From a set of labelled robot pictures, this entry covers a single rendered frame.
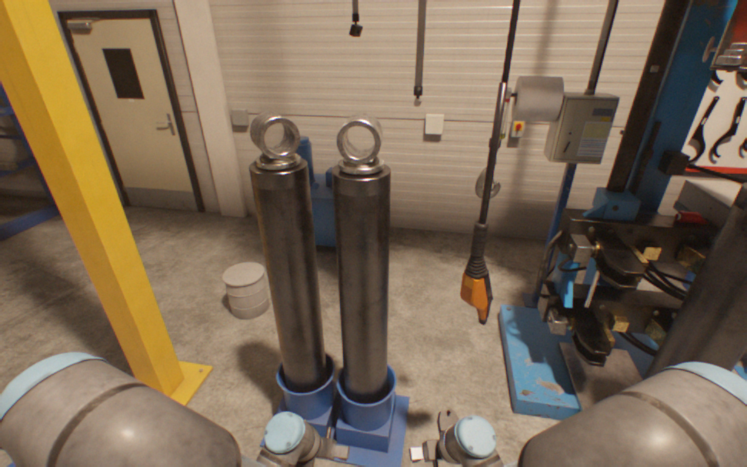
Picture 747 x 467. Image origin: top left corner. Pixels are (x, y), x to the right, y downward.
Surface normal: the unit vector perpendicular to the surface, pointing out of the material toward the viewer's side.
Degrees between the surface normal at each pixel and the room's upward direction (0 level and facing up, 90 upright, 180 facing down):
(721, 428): 25
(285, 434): 19
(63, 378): 7
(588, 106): 90
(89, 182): 90
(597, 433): 38
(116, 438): 30
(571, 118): 90
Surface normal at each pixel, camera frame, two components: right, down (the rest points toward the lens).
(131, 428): 0.44, -0.67
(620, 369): 0.00, -0.88
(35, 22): 0.98, 0.09
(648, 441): -0.34, -0.68
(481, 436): 0.12, -0.69
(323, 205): -0.19, 0.47
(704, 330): -0.85, 0.26
